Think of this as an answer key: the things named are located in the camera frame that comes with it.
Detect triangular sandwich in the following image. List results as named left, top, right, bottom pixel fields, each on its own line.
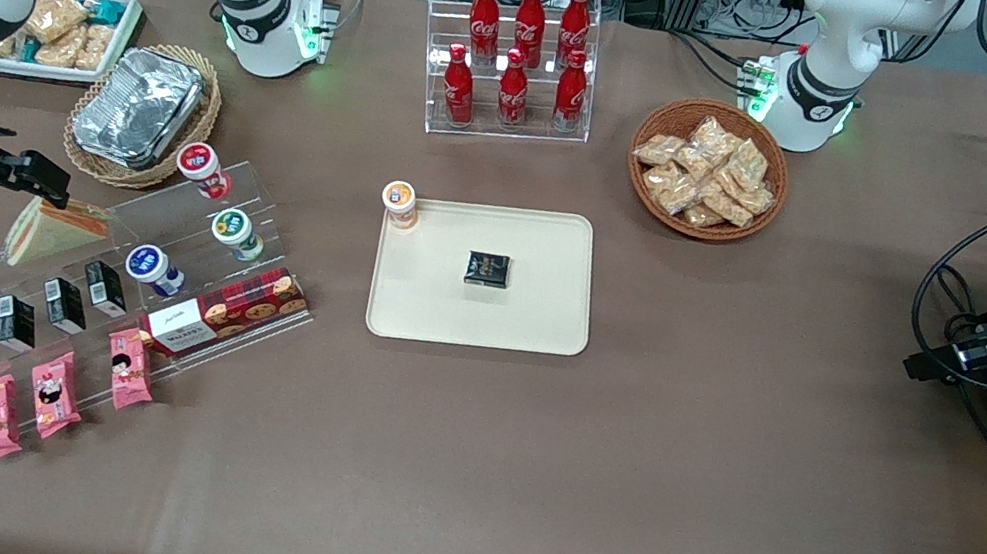
left=0, top=189, right=117, bottom=283

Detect white rectangular snack tray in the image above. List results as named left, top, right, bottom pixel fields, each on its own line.
left=0, top=0, right=147, bottom=99

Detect brown snack packet in tray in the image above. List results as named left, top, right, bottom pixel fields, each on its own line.
left=73, top=20, right=118, bottom=75
left=23, top=0, right=92, bottom=49
left=34, top=21, right=87, bottom=72

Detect beige plastic tray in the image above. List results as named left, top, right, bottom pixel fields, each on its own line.
left=362, top=181, right=611, bottom=373

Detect silver foil container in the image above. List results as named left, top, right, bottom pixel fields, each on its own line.
left=66, top=38, right=210, bottom=180

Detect small black carton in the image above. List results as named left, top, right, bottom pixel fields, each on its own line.
left=0, top=293, right=43, bottom=356
left=77, top=259, right=136, bottom=321
left=36, top=275, right=94, bottom=338

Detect clear acrylic stepped stand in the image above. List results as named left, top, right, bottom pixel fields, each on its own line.
left=0, top=117, right=339, bottom=485

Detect blue lid cup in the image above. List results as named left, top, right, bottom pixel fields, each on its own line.
left=121, top=241, right=190, bottom=301

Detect red lid cup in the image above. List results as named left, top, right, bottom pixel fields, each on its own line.
left=171, top=140, right=236, bottom=202

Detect foil containers in wicker basket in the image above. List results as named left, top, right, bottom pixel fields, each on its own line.
left=56, top=29, right=231, bottom=203

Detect teal snack packet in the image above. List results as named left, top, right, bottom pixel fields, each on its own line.
left=76, top=0, right=129, bottom=26

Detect green lid cup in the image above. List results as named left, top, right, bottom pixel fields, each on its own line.
left=207, top=206, right=271, bottom=266

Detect clear packet of brown snacks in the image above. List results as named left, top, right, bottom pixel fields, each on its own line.
left=723, top=136, right=774, bottom=196
left=633, top=130, right=687, bottom=171
left=637, top=160, right=708, bottom=221
left=734, top=180, right=778, bottom=219
left=680, top=199, right=730, bottom=233
left=697, top=180, right=760, bottom=229
left=686, top=113, right=747, bottom=165

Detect red plaid cookie box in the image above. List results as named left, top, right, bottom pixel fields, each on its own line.
left=135, top=246, right=316, bottom=379

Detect round wicker basket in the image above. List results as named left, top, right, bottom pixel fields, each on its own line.
left=616, top=88, right=802, bottom=255

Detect orange lid cup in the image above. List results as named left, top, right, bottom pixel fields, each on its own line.
left=377, top=179, right=425, bottom=234

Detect red cola bottle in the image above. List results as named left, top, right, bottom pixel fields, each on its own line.
left=435, top=42, right=485, bottom=130
left=549, top=48, right=596, bottom=137
left=492, top=47, right=538, bottom=132
left=507, top=0, right=552, bottom=71
left=553, top=0, right=597, bottom=71
left=462, top=0, right=507, bottom=67

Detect small black packet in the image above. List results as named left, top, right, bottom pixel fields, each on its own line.
left=463, top=249, right=513, bottom=290

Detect clear acrylic bottle rack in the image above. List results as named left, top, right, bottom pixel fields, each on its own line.
left=405, top=0, right=613, bottom=162

